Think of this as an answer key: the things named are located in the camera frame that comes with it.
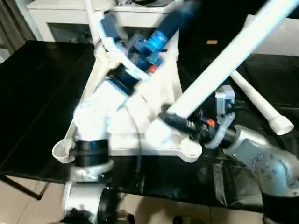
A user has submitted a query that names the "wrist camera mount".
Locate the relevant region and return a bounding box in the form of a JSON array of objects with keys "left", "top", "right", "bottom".
[
  {"left": 97, "top": 11, "right": 151, "bottom": 82},
  {"left": 205, "top": 85, "right": 236, "bottom": 150}
]

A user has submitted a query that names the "dark left robot foot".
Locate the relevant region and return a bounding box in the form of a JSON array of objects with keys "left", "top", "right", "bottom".
[{"left": 118, "top": 210, "right": 136, "bottom": 224}]

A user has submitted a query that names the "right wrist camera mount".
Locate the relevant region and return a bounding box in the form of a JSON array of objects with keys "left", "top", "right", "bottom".
[{"left": 205, "top": 85, "right": 236, "bottom": 150}]

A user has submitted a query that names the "white plastic table leg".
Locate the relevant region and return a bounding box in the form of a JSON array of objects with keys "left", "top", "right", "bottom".
[
  {"left": 146, "top": 0, "right": 298, "bottom": 149},
  {"left": 230, "top": 70, "right": 294, "bottom": 136},
  {"left": 83, "top": 0, "right": 105, "bottom": 56}
]

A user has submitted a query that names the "black work surface frame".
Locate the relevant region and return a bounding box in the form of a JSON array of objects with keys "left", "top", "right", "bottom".
[{"left": 0, "top": 174, "right": 51, "bottom": 201}]

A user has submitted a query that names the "white panel with screw holes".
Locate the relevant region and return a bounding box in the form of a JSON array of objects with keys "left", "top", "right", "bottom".
[{"left": 244, "top": 14, "right": 299, "bottom": 57}]

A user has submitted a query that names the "dark robot foot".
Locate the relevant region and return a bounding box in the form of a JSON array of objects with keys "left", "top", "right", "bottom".
[
  {"left": 172, "top": 216, "right": 194, "bottom": 224},
  {"left": 118, "top": 210, "right": 136, "bottom": 224}
]

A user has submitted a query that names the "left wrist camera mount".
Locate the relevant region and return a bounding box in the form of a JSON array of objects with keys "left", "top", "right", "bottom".
[{"left": 97, "top": 11, "right": 151, "bottom": 82}]

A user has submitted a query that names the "dark grey cap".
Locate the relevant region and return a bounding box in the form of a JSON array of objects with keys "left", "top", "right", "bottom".
[{"left": 130, "top": 0, "right": 173, "bottom": 7}]

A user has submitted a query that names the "white glass-door cabinet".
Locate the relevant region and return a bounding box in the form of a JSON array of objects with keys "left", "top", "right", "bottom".
[{"left": 27, "top": 0, "right": 180, "bottom": 44}]

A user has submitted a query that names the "dark right robot foot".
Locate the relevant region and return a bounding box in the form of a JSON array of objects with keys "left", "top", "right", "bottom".
[{"left": 172, "top": 216, "right": 194, "bottom": 224}]

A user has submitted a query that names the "white plastic table top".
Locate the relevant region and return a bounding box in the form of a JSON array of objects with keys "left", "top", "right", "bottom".
[{"left": 51, "top": 30, "right": 203, "bottom": 164}]

